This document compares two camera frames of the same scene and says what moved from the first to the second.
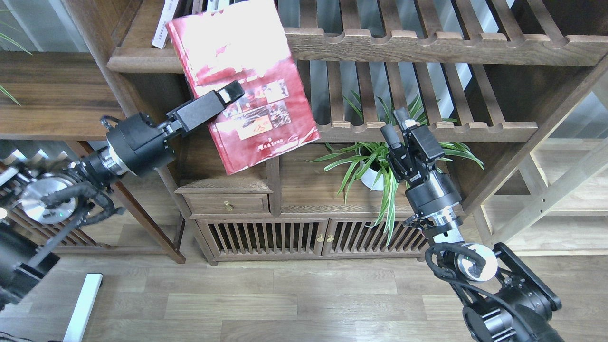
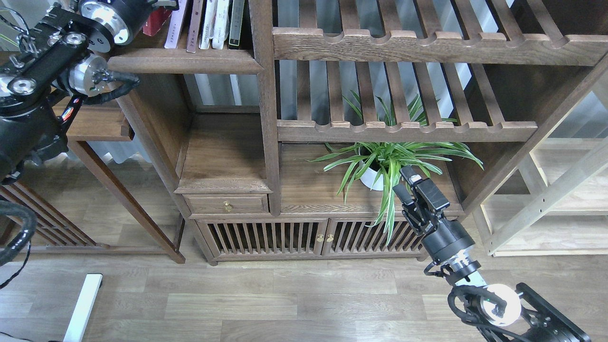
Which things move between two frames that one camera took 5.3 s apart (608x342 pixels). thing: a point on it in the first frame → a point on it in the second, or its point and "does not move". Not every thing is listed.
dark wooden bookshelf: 495,78 does not move
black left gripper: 139,145 → 120,21
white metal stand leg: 84,304 does not move
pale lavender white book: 166,15 → 175,21
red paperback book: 248,42 → 156,20
